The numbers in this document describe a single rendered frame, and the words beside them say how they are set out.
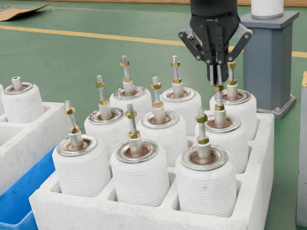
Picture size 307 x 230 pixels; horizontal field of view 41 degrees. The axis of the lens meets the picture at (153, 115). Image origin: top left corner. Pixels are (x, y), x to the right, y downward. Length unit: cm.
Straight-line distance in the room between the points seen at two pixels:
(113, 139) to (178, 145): 13
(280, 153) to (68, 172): 62
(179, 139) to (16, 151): 40
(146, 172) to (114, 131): 17
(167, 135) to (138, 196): 13
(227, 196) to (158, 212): 11
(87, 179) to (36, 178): 29
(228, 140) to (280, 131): 54
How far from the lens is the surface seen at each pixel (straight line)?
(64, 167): 73
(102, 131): 81
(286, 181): 104
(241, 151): 76
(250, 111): 84
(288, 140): 121
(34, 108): 109
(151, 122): 78
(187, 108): 86
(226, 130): 73
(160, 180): 69
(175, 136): 77
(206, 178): 63
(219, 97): 73
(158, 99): 77
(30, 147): 103
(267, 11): 125
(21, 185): 97
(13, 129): 109
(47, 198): 77
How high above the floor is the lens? 61
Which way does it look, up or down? 26 degrees down
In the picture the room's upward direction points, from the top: 8 degrees counter-clockwise
